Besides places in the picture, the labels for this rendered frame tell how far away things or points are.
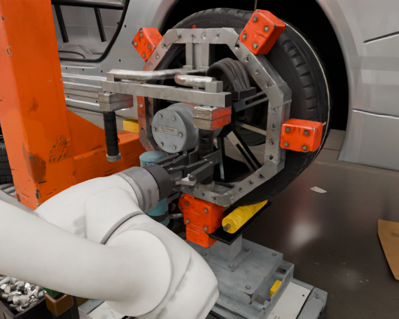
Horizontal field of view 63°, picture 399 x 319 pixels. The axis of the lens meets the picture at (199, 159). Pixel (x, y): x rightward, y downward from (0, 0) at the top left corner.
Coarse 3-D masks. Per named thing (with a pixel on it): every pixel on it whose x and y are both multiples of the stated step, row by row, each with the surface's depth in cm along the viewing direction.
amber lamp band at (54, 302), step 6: (66, 294) 66; (48, 300) 65; (54, 300) 64; (60, 300) 64; (66, 300) 66; (72, 300) 67; (48, 306) 66; (54, 306) 64; (60, 306) 65; (66, 306) 66; (54, 312) 65; (60, 312) 65
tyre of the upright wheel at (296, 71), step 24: (192, 24) 102; (216, 24) 97; (240, 24) 92; (288, 24) 103; (288, 48) 87; (312, 48) 99; (288, 72) 89; (312, 72) 91; (312, 96) 88; (312, 120) 90; (288, 168) 97; (264, 192) 104
